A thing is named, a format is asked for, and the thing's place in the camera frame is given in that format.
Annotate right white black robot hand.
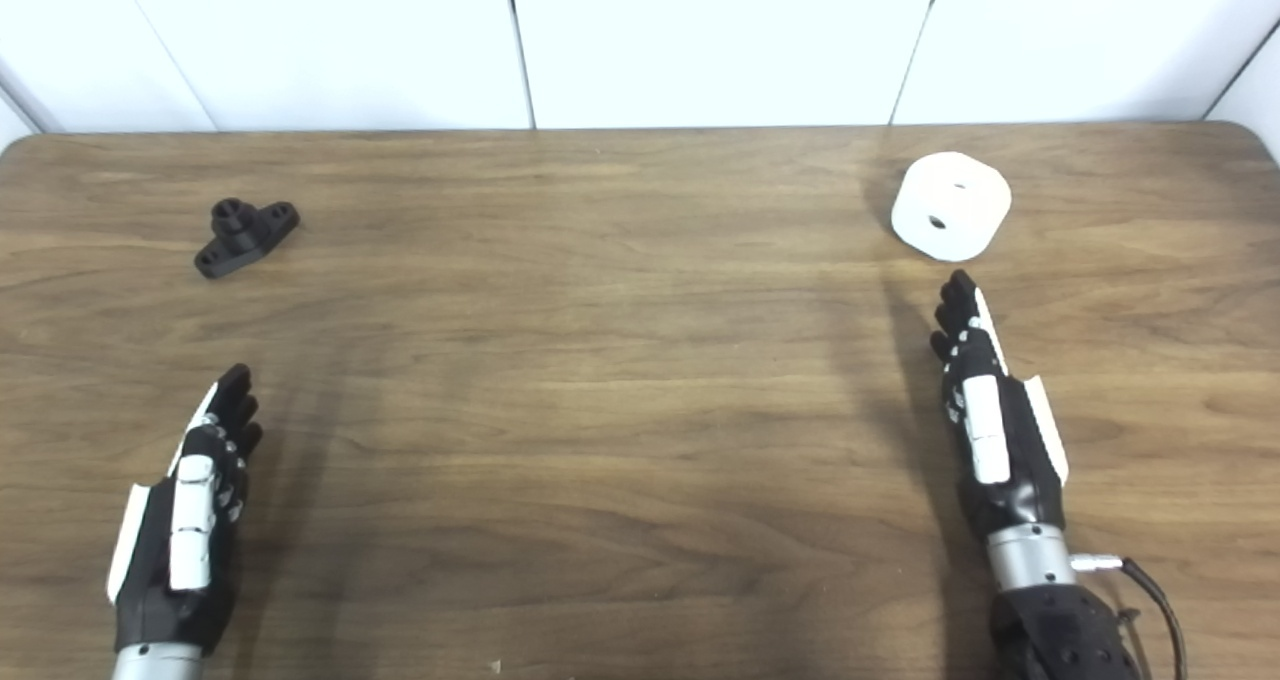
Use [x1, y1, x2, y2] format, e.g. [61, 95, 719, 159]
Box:
[929, 269, 1070, 542]

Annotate round white piece with holes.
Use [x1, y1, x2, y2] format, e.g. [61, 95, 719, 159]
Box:
[890, 151, 1013, 263]

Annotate black flanged holder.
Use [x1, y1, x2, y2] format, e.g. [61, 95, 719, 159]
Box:
[193, 198, 302, 280]

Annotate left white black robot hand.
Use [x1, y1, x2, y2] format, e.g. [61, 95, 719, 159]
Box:
[106, 363, 265, 657]

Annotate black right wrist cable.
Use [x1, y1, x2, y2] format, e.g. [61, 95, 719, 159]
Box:
[1070, 553, 1190, 680]

